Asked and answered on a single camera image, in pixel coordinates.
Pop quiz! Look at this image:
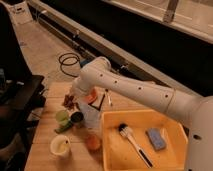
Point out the orange bowl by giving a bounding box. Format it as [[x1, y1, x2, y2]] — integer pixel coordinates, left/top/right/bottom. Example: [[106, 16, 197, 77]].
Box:
[[83, 89, 97, 104]]

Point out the green pepper toy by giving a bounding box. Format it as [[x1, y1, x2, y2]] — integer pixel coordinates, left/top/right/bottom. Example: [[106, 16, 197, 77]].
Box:
[[54, 122, 73, 134]]

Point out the blue grey device box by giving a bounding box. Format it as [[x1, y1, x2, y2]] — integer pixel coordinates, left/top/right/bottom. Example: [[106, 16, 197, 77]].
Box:
[[80, 59, 92, 67]]

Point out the dish brush black white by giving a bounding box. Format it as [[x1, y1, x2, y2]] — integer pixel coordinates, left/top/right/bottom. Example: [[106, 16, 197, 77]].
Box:
[[118, 123, 153, 168]]

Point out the green plastic cup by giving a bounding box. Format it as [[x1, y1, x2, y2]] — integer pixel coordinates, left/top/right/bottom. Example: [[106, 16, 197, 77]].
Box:
[[55, 110, 69, 126]]

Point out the yellow plastic bin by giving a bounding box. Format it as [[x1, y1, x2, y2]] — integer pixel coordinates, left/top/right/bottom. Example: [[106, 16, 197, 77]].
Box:
[[102, 110, 188, 171]]

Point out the small metal cup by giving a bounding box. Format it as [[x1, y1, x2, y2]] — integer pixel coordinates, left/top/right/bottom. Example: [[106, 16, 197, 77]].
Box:
[[71, 112, 84, 128]]

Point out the bunch of dark grapes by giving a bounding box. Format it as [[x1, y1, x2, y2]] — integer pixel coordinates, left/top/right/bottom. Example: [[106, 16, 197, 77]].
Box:
[[63, 95, 78, 110]]

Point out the grey cloth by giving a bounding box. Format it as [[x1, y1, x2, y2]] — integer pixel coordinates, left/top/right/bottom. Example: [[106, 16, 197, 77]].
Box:
[[78, 102, 100, 129]]

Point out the blue sponge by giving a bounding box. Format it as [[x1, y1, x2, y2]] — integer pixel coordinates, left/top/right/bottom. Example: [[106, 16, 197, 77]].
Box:
[[146, 128, 166, 151]]

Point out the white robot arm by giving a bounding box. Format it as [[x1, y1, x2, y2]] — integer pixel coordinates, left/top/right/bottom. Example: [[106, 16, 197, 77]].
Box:
[[70, 57, 213, 171]]

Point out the orange fruit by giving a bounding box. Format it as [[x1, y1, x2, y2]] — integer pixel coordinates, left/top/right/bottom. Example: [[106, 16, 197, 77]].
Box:
[[85, 134, 101, 151]]

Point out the black cable coil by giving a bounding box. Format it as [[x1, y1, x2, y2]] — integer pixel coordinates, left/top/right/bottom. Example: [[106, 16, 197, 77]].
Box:
[[58, 52, 88, 79]]

